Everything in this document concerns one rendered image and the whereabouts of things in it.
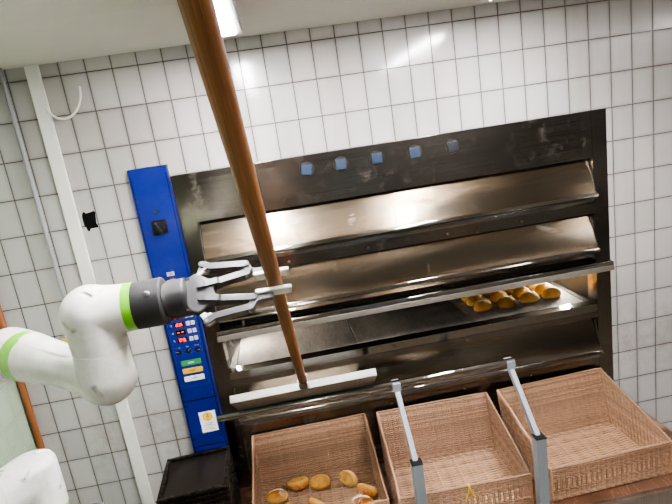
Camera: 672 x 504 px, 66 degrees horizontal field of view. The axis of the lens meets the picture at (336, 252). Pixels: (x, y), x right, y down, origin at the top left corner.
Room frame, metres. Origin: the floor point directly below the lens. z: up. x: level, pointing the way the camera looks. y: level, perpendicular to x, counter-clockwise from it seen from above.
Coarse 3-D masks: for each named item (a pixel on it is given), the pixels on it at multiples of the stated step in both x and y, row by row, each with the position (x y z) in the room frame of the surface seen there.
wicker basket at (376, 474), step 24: (264, 432) 2.20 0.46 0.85; (288, 432) 2.20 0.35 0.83; (312, 432) 2.21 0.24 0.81; (360, 432) 2.21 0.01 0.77; (336, 456) 2.18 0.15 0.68; (360, 456) 2.19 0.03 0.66; (264, 480) 2.14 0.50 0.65; (288, 480) 2.14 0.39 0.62; (336, 480) 2.13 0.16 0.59; (360, 480) 2.11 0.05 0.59; (384, 480) 1.88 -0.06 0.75
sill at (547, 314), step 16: (576, 304) 2.38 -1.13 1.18; (592, 304) 2.35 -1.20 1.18; (496, 320) 2.34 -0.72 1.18; (512, 320) 2.32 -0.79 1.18; (528, 320) 2.32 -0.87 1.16; (544, 320) 2.33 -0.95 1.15; (400, 336) 2.32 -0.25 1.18; (416, 336) 2.29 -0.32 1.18; (432, 336) 2.28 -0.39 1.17; (448, 336) 2.29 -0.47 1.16; (320, 352) 2.28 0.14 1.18; (336, 352) 2.25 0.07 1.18; (352, 352) 2.25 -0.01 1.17; (368, 352) 2.26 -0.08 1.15; (240, 368) 2.24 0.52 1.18; (256, 368) 2.21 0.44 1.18; (272, 368) 2.22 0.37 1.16; (288, 368) 2.23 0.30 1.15
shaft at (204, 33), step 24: (192, 0) 0.46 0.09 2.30; (192, 24) 0.48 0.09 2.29; (216, 24) 0.49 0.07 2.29; (192, 48) 0.51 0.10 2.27; (216, 48) 0.51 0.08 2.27; (216, 72) 0.52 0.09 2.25; (216, 96) 0.55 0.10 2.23; (216, 120) 0.58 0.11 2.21; (240, 120) 0.59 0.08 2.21; (240, 144) 0.61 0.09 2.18; (240, 168) 0.65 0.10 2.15; (240, 192) 0.70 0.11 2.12; (264, 216) 0.76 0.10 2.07; (264, 240) 0.80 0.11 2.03; (264, 264) 0.88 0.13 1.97; (288, 312) 1.10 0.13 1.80; (288, 336) 1.22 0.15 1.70
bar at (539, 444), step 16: (464, 368) 1.92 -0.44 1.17; (480, 368) 1.92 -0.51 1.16; (512, 368) 1.92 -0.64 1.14; (384, 384) 1.89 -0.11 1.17; (400, 384) 1.88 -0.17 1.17; (304, 400) 1.86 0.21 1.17; (320, 400) 1.86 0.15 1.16; (400, 400) 1.86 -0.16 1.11; (224, 416) 1.83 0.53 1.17; (240, 416) 1.84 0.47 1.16; (528, 416) 1.78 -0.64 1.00; (544, 448) 1.70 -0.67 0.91; (416, 464) 1.67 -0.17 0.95; (544, 464) 1.70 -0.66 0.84; (416, 480) 1.66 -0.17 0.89; (544, 480) 1.70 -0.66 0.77; (416, 496) 1.66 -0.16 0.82; (544, 496) 1.70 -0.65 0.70
